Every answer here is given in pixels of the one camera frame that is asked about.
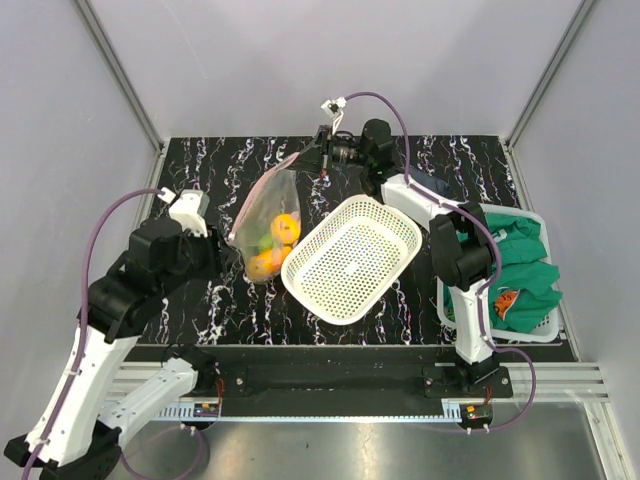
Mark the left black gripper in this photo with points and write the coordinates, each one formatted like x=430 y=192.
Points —
x=220 y=254

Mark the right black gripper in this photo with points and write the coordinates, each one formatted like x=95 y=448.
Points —
x=310 y=158

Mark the clear zip top bag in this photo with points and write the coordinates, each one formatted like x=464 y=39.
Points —
x=268 y=225

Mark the yellow fake orange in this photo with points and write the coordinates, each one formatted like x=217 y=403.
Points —
x=285 y=229

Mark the orange fake mango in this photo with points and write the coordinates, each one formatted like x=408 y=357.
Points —
x=279 y=254

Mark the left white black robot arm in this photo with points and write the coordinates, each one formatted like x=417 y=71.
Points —
x=78 y=436

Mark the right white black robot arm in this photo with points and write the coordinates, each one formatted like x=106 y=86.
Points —
x=464 y=254

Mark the small orange fake tangerine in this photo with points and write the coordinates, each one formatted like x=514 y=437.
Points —
x=265 y=265

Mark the green fake lime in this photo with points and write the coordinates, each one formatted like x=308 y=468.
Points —
x=266 y=243

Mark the white perforated tray basket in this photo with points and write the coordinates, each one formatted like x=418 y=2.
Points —
x=343 y=266

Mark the folded navy blue cloth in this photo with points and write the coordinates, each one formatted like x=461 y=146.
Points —
x=430 y=182

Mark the green cloth garment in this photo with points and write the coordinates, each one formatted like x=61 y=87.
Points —
x=525 y=292

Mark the white laundry basket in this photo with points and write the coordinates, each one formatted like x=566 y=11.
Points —
x=547 y=330

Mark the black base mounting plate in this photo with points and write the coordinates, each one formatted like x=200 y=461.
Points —
x=244 y=380

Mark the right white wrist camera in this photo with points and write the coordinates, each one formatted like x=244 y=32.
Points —
x=334 y=109

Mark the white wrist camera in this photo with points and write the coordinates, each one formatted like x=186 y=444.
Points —
x=188 y=209
x=334 y=109

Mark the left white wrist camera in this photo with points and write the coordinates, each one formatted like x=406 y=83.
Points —
x=188 y=209

